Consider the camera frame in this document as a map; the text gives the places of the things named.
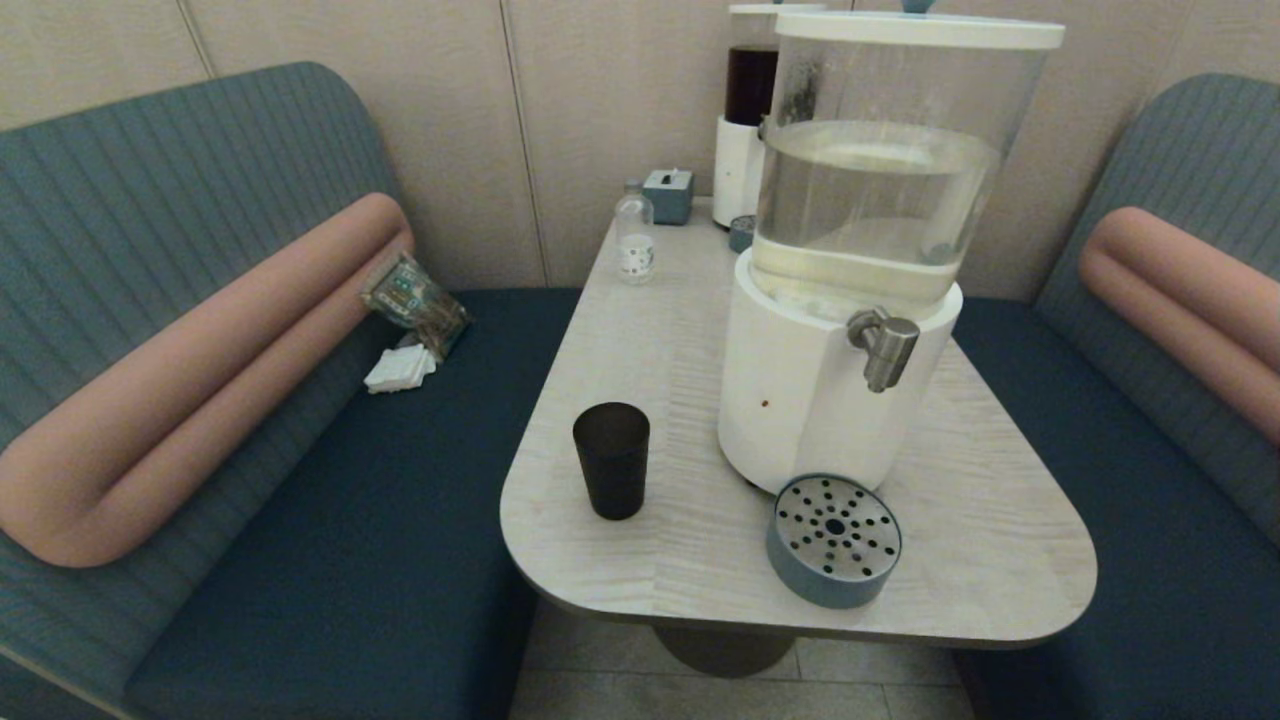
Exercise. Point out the teal sofa bench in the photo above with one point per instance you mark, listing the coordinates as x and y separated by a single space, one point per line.
330 520
1150 620

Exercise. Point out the dispenser with dark drink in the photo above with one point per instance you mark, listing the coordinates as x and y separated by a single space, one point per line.
738 170

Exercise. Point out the round table pedestal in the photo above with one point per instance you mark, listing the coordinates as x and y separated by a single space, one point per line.
725 652

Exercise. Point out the green snack packet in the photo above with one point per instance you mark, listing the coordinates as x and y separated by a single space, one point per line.
415 300

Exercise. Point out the metal dispenser tap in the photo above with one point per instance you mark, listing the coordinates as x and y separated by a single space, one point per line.
885 345

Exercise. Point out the small clear bottle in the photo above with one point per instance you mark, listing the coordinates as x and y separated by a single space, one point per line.
634 240

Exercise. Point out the white folded napkins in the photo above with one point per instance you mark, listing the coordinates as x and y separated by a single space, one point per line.
400 370

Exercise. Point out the dark brown plastic cup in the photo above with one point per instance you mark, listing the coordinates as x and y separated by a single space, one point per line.
612 470

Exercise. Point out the pink bolster cushion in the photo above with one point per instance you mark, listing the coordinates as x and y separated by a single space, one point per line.
1190 300
180 400

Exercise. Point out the blue round perforated drip tray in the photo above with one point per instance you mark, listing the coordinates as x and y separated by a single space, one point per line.
835 540

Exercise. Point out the small blue drip tray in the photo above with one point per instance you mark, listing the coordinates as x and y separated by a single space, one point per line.
741 235

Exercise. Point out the large white water dispenser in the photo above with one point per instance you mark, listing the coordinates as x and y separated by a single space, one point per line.
800 400

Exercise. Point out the blue-grey tissue box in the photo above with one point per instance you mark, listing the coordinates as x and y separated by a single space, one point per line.
668 198

